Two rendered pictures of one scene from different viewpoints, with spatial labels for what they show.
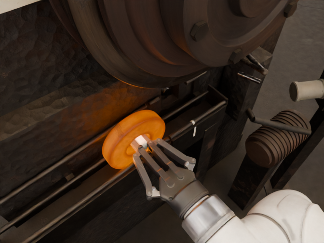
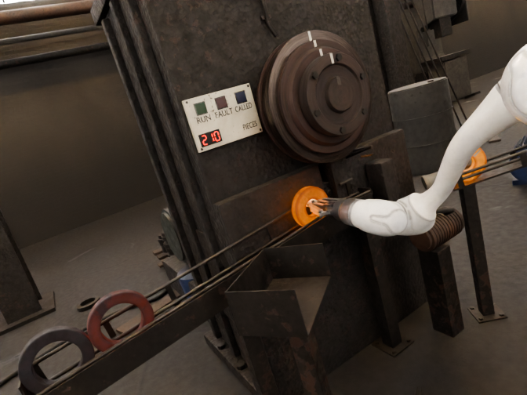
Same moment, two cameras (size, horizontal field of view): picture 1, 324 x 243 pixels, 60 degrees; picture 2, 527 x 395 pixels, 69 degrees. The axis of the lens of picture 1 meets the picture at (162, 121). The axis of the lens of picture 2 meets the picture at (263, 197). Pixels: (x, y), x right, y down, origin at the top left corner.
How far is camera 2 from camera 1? 1.03 m
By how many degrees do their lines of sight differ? 39
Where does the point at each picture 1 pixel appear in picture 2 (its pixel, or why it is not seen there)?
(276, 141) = not seen: hidden behind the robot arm
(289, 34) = not seen: hidden behind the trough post
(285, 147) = (438, 225)
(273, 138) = not seen: hidden behind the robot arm
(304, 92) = (430, 179)
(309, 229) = (412, 197)
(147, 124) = (314, 190)
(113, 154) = (298, 207)
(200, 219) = (347, 203)
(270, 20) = (355, 116)
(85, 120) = (280, 196)
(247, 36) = (346, 122)
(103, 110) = (289, 192)
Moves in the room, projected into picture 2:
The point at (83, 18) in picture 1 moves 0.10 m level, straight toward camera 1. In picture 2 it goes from (276, 119) to (282, 120)
